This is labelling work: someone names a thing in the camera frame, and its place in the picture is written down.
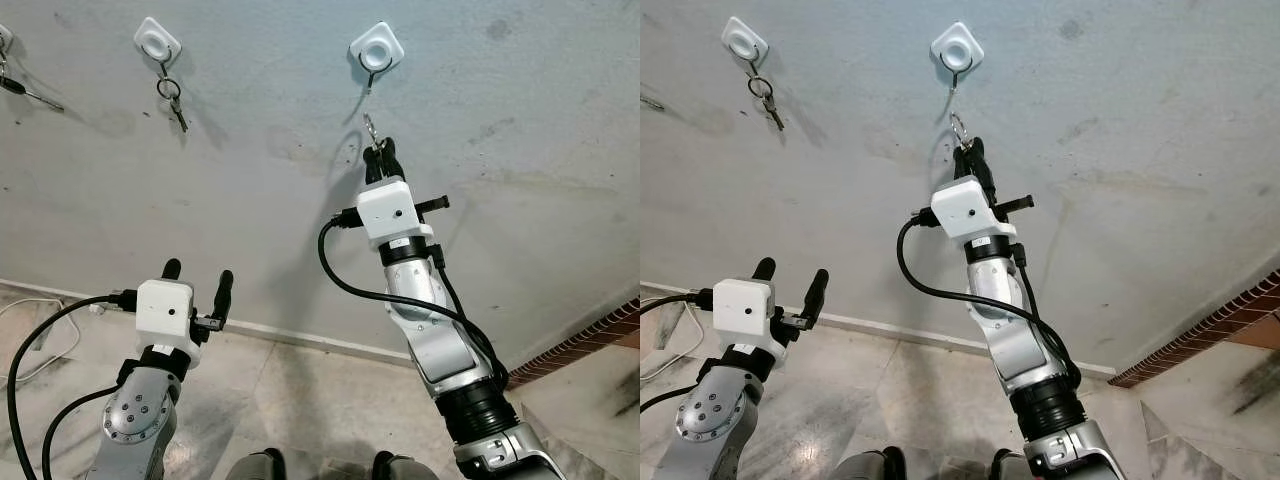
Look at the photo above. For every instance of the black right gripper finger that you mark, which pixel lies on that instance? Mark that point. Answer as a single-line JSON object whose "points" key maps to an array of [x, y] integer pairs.
{"points": [[985, 165], [374, 170], [966, 168], [394, 162]]}

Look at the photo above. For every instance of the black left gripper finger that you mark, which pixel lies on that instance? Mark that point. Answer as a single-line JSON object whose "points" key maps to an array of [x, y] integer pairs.
{"points": [[172, 269], [764, 268], [816, 292], [223, 292]]}

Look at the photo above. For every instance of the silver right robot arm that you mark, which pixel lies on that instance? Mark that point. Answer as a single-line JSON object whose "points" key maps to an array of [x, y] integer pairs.
{"points": [[440, 340], [1020, 340]]}

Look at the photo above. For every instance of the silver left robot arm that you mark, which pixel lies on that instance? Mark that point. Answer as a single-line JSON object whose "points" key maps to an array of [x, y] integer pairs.
{"points": [[715, 415], [140, 415]]}

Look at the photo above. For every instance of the red brick floor trim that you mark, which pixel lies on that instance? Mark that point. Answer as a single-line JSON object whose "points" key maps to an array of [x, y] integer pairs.
{"points": [[1200, 325], [580, 340]]}

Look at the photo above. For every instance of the grey robot right leg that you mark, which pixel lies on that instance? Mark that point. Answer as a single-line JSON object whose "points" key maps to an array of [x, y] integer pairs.
{"points": [[405, 468], [1015, 468]]}

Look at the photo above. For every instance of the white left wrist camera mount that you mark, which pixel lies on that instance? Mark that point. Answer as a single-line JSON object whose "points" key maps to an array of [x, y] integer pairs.
{"points": [[167, 308], [745, 308]]}

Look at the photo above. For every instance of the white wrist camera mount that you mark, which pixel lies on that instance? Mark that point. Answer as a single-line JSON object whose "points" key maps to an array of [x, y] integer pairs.
{"points": [[745, 308], [167, 308], [392, 212], [965, 210]]}

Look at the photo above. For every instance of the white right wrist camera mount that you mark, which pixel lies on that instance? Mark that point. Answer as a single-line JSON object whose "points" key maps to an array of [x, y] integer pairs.
{"points": [[965, 210], [392, 212]]}

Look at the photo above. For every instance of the white square wall hook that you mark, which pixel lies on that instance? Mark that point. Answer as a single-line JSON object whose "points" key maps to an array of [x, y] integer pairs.
{"points": [[963, 46], [157, 40], [745, 40], [377, 46]]}

